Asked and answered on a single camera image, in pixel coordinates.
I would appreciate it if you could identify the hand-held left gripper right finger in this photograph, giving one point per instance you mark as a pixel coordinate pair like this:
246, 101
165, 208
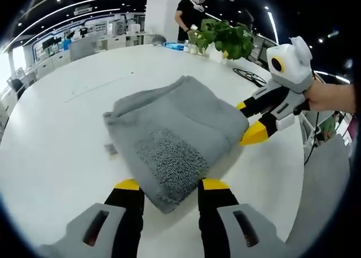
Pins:
262, 230

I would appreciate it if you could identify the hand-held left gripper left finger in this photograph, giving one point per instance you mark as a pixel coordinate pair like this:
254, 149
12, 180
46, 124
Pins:
84, 227

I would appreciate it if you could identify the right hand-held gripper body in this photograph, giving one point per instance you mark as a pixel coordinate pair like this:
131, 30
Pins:
296, 69

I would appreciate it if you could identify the grey towel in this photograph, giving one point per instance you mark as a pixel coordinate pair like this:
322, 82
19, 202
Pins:
180, 120

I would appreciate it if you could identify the person's right hand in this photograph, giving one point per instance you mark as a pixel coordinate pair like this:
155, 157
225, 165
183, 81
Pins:
316, 97

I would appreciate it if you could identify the green potted plant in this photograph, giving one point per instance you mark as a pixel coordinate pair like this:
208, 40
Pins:
231, 38

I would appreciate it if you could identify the small grey tag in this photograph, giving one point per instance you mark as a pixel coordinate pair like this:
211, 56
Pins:
110, 149

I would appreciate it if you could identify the blue packet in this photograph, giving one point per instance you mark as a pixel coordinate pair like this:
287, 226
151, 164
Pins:
175, 46

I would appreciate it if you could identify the grey rounded object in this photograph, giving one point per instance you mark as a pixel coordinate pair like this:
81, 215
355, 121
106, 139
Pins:
158, 40

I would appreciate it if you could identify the white pillar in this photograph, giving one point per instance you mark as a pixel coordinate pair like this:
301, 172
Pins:
160, 13

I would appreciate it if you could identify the grey office chair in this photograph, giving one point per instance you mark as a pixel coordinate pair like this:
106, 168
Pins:
81, 49

